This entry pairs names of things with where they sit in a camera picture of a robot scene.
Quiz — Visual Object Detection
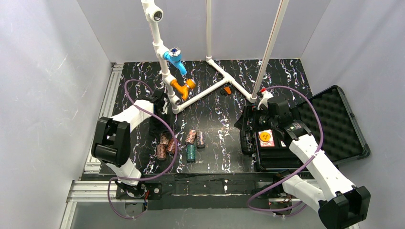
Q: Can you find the red black chip stack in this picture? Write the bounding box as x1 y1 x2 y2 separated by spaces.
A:
166 138 177 155
156 144 167 161
160 133 170 146

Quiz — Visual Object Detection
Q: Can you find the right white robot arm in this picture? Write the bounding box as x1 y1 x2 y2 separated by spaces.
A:
235 97 371 229

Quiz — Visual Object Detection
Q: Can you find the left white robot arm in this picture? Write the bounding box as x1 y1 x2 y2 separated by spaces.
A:
91 90 170 187

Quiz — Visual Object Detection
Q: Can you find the yellow big blind button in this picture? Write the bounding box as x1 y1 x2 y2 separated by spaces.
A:
259 131 272 142

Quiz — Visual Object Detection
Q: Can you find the red card deck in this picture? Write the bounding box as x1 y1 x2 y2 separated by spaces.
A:
259 130 275 147

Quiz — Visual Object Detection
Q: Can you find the orange white chip stack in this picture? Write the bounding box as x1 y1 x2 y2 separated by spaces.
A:
185 129 197 145

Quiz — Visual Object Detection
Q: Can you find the small orange black clip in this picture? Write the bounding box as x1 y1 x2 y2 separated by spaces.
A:
221 86 233 95

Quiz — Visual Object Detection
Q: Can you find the green blue chip stack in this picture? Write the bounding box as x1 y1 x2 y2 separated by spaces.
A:
186 145 196 163

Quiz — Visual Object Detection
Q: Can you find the black poker carrying case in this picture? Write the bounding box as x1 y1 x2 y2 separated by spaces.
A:
239 85 371 172

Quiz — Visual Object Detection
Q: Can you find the orange plastic faucet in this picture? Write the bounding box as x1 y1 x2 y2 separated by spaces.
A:
170 79 196 101

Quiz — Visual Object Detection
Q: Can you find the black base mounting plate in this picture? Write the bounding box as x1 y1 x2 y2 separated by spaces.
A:
115 172 304 211

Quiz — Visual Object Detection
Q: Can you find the blue plastic faucet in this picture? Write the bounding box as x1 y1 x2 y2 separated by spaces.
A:
163 47 187 75

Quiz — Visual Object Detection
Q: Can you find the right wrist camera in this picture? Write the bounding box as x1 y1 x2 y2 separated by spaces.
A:
257 88 273 110

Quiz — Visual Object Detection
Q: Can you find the aluminium frame rail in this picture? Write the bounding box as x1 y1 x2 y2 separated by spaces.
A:
60 63 124 229

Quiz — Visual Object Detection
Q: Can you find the white pvc pipe frame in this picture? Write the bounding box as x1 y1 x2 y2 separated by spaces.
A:
140 0 290 115

